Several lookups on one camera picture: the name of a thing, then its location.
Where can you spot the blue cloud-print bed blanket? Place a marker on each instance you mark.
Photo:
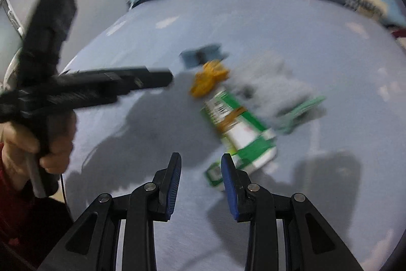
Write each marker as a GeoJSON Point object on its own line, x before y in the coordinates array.
{"type": "Point", "coordinates": [349, 161]}

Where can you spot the person left hand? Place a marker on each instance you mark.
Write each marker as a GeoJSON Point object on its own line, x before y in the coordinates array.
{"type": "Point", "coordinates": [18, 141]}

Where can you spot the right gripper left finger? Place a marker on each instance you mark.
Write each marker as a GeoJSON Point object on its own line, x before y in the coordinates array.
{"type": "Point", "coordinates": [124, 223]}

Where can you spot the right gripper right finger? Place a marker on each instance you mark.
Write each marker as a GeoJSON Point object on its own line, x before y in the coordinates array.
{"type": "Point", "coordinates": [310, 242]}

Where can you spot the blue tape roll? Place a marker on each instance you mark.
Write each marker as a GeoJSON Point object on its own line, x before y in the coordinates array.
{"type": "Point", "coordinates": [199, 56]}

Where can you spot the green white snack box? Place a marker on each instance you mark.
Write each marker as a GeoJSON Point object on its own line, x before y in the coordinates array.
{"type": "Point", "coordinates": [250, 143]}

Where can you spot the grey sock green cuff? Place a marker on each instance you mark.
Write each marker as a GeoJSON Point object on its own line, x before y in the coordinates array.
{"type": "Point", "coordinates": [265, 85]}

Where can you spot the yellow toy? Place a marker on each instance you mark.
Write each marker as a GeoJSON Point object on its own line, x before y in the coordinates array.
{"type": "Point", "coordinates": [213, 72]}

